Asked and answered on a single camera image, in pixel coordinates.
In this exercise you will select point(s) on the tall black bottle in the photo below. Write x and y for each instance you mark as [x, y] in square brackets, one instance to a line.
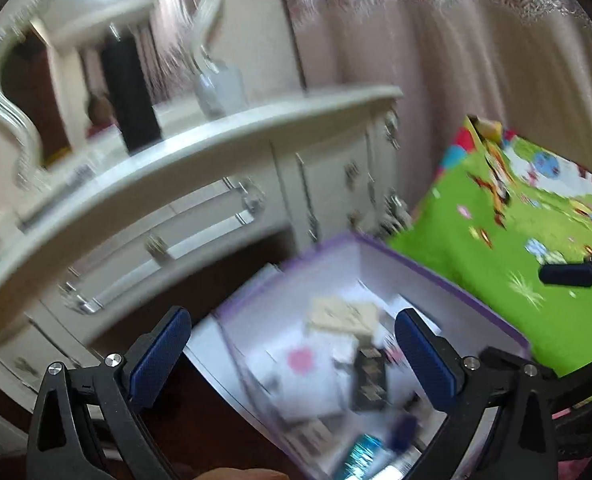
[131, 105]

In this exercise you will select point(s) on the teal small packet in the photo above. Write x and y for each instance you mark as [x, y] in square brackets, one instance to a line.
[366, 455]

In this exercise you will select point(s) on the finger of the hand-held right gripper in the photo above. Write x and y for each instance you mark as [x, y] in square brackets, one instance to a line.
[566, 275]

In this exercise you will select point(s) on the pink patterned curtain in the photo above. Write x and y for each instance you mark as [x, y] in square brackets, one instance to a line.
[451, 60]

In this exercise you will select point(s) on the dark small packet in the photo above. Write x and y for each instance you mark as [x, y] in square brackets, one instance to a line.
[371, 380]

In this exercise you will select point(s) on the person's left hand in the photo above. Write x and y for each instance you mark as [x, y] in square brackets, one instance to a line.
[241, 475]

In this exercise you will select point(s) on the white packet pink heart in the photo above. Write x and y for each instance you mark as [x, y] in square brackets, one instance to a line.
[306, 385]

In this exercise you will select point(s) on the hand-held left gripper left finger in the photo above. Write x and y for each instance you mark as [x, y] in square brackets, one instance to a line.
[161, 355]

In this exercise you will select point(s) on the grey cup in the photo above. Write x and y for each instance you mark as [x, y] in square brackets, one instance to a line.
[221, 90]

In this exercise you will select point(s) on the white purple-rimmed storage box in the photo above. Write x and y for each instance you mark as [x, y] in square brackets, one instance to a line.
[376, 270]

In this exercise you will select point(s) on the white dressing table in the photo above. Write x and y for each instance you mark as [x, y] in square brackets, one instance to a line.
[201, 160]

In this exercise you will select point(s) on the pink bedding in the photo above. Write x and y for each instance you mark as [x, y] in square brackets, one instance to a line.
[563, 412]

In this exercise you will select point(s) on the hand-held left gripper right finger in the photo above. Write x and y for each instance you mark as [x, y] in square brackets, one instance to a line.
[426, 360]

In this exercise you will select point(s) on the silver-framed mirror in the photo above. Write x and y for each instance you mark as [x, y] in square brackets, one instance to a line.
[51, 60]

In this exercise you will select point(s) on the dark blue small item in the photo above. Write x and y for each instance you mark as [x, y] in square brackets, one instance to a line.
[406, 432]

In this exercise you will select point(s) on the colourful cartoon play mat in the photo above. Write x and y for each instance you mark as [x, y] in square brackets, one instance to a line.
[476, 260]

